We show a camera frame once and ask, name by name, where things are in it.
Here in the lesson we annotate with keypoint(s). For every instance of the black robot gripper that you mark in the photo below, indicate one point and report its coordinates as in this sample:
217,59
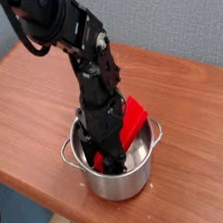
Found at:
101,117

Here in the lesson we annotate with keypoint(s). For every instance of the stainless steel pot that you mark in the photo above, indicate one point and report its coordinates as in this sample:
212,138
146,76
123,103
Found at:
119,187

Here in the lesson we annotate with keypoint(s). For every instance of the red plastic block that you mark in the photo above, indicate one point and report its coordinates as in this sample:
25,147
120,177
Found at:
133,121

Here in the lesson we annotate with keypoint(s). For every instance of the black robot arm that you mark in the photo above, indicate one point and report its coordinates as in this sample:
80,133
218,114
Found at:
42,24

